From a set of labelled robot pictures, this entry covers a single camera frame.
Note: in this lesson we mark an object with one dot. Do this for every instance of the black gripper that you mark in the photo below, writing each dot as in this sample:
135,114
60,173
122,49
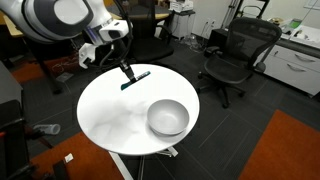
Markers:
121,51

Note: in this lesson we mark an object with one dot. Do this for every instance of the teal and black marker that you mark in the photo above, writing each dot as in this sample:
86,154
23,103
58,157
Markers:
142,75

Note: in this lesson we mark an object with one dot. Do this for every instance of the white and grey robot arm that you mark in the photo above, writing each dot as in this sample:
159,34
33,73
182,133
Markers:
40,20

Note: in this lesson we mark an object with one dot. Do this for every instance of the white bowl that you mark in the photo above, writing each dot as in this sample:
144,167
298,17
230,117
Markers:
168,116

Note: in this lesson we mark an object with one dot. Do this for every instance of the white round table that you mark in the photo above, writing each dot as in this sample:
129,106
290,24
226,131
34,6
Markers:
116,113

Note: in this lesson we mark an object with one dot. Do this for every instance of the light wooden table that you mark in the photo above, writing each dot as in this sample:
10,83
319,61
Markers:
160,15

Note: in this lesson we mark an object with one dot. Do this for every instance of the white small cabinet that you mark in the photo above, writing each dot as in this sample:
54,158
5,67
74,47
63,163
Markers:
182,26

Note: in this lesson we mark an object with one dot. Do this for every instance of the white printer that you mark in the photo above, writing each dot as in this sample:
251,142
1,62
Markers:
181,5

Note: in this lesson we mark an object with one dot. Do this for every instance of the black floor box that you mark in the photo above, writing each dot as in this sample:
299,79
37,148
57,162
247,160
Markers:
218,40

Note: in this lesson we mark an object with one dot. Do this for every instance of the clear plastic bottle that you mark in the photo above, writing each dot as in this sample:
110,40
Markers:
48,129

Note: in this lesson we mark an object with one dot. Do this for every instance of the black mesh office chair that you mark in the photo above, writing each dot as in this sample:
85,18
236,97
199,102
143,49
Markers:
230,65

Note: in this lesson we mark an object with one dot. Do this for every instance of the small white paper scrap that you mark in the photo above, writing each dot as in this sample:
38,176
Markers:
68,158

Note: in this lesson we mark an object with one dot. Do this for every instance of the light wooden desk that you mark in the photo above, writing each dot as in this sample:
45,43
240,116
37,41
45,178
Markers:
11,26

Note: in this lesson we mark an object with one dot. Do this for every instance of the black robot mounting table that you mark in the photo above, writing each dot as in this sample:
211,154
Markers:
11,140

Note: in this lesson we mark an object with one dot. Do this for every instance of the white drawer cabinet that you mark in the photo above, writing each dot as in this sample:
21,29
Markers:
293,70

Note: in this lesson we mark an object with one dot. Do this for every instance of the green item on desk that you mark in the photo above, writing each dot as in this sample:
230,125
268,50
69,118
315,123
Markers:
295,23

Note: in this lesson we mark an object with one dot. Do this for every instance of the white desk top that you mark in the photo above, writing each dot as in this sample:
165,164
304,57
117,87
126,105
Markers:
308,35

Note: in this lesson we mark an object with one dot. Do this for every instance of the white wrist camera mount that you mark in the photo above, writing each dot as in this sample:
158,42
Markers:
87,55

